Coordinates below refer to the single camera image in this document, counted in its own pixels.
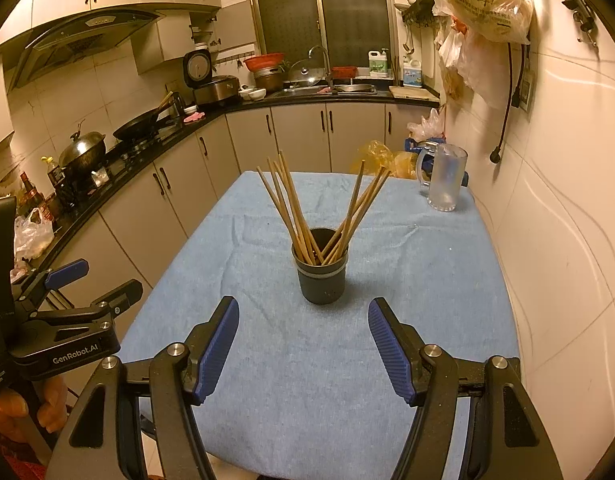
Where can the glass pot lid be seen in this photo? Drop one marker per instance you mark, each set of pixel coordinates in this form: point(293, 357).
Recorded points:
point(305, 72)

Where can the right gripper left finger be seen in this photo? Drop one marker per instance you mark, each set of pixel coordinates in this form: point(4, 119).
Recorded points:
point(181, 377)

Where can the wooden chopstick four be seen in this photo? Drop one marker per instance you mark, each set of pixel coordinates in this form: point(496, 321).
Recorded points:
point(318, 256)

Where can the rice cooker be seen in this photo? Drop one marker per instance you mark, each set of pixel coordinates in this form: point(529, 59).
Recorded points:
point(208, 89)

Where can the black frying pan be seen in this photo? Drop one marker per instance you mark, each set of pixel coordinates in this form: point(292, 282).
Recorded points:
point(145, 124)

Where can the red basin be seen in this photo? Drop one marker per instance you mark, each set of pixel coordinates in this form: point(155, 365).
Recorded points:
point(264, 61)

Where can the wooden chopstick five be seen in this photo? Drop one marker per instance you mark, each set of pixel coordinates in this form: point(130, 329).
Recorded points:
point(286, 203)

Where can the wooden chopstick nine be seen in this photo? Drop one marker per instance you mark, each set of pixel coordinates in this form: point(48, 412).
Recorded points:
point(364, 203)

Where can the left hand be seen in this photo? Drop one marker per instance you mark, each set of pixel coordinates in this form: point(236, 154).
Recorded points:
point(52, 415)

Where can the black utensil holder cup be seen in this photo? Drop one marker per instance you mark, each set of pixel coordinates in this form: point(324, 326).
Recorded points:
point(321, 284)

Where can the wooden chopstick six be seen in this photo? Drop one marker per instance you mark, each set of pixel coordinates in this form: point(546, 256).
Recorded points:
point(350, 211)

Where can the wooden chopstick three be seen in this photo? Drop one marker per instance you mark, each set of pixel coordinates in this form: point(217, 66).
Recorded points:
point(297, 210)

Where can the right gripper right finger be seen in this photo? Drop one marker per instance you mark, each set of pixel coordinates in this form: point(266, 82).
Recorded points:
point(426, 378)

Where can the wooden chopstick one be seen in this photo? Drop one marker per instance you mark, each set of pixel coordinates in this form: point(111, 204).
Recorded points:
point(282, 219)

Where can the range hood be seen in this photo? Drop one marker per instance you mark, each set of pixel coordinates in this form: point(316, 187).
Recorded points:
point(70, 40)

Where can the wooden chopstick seven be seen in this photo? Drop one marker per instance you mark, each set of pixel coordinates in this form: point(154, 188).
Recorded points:
point(357, 209)

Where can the wooden chopstick two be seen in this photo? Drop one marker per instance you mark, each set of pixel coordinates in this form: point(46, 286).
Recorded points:
point(290, 215)

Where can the steel wok with lid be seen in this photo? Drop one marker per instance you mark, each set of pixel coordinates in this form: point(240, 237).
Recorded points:
point(85, 153)

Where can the yellow plastic bag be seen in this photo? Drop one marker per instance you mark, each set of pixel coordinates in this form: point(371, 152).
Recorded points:
point(375, 154)

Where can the hanging bag of flatbread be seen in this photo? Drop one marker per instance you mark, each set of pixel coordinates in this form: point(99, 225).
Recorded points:
point(482, 2)

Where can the wooden chopstick eight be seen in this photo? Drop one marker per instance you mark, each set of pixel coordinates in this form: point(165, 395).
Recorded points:
point(362, 212)

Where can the wall hook rack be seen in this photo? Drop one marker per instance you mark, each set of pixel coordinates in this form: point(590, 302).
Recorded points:
point(418, 13)

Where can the frosted glass mug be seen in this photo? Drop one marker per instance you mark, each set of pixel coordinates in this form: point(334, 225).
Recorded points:
point(443, 186)

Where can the blue towel mat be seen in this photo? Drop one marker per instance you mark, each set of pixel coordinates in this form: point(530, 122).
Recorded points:
point(303, 393)

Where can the wooden cutting board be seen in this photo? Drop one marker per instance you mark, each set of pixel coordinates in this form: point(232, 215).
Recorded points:
point(413, 93)

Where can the sink faucet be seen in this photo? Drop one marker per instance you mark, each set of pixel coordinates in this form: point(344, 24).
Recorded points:
point(319, 55)

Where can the white detergent bottle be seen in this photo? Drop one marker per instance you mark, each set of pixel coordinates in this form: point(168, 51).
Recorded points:
point(378, 63)

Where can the blue plastic bag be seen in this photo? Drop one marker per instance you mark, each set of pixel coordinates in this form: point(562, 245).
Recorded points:
point(429, 146)

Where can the wooden chopstick ten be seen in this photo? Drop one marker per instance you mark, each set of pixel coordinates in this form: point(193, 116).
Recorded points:
point(360, 207)

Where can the steel pot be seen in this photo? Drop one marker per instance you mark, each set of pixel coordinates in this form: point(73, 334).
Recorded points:
point(271, 79)

